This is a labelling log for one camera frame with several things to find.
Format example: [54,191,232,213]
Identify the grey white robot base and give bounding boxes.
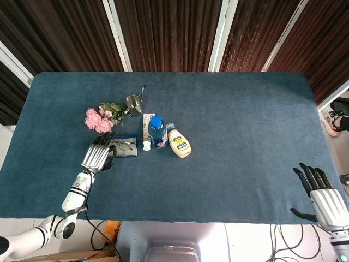
[115,220,231,262]

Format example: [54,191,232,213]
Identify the black floor cable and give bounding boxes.
[268,224,328,262]
[90,220,110,252]

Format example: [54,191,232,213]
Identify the blue-capped drink bottle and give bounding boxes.
[147,115,169,150]

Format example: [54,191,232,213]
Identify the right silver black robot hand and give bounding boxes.
[290,163,349,234]

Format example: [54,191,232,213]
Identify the blue tablecloth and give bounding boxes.
[0,71,349,225]

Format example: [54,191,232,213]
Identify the cream squeeze sauce bottle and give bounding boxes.
[165,122,192,159]

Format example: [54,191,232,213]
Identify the eyeglasses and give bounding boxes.
[110,139,136,152]

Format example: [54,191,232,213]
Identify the dark brown curtain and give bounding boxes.
[0,0,125,82]
[113,0,224,73]
[220,0,303,73]
[268,0,349,106]
[0,59,31,127]

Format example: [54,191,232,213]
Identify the brown cardboard box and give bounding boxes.
[15,247,118,262]

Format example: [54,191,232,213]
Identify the orange device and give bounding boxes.
[103,220,122,244]

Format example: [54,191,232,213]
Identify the floral white-capped tube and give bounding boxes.
[142,112,157,152]

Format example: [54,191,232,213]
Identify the stainless steel cup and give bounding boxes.
[124,84,147,118]

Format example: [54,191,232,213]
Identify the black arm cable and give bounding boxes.
[82,203,121,259]

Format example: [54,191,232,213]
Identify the white orange sneaker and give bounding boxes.
[320,109,343,138]

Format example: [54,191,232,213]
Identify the white frame post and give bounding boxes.
[0,40,35,88]
[317,81,349,113]
[261,0,312,73]
[101,0,134,73]
[208,0,239,73]

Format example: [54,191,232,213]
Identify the blue folding glasses case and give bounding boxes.
[109,134,139,159]

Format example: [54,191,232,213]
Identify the pink rose bouquet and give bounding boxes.
[84,102,127,134]

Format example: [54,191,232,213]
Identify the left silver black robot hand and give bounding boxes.
[80,132,118,175]

